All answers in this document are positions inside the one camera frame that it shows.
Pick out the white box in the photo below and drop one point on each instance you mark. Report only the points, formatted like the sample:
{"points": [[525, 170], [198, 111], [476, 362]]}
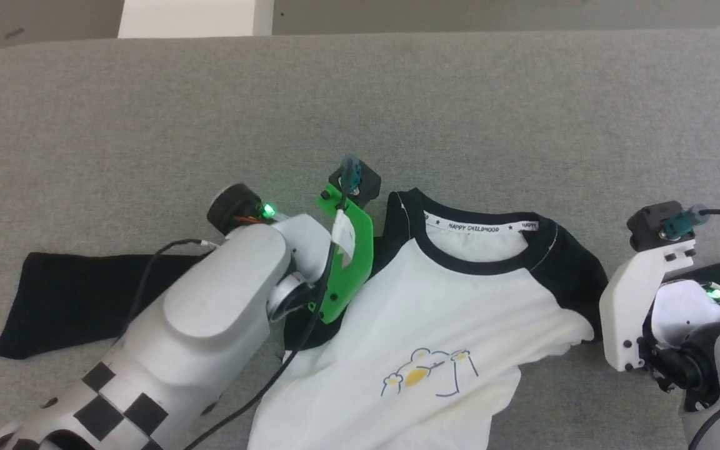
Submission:
{"points": [[191, 17]]}

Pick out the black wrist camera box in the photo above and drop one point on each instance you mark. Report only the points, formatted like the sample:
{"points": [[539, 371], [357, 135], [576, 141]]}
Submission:
{"points": [[650, 222], [365, 181]]}

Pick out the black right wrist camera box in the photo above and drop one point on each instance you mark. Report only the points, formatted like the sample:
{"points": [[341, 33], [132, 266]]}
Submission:
{"points": [[650, 222]]}

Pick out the white shirt with black sleeves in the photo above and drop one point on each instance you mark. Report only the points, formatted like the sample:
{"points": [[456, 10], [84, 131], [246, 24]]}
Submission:
{"points": [[447, 325]]}

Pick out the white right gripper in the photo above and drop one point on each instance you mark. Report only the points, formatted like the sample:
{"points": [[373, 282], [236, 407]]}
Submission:
{"points": [[638, 300]]}

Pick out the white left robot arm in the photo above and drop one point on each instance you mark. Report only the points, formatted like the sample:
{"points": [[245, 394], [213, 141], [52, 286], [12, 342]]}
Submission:
{"points": [[197, 337]]}

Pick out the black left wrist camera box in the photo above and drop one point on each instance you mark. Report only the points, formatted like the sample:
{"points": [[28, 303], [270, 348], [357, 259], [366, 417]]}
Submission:
{"points": [[365, 181]]}

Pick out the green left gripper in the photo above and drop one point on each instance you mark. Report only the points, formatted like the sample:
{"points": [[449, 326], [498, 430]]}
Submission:
{"points": [[350, 262]]}

